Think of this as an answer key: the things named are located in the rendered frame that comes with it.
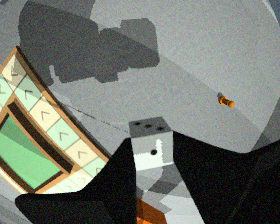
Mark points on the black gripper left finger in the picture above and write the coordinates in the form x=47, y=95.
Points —
x=109, y=198

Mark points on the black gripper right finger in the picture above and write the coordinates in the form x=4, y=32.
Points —
x=218, y=179

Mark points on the white die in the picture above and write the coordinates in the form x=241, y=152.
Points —
x=152, y=143

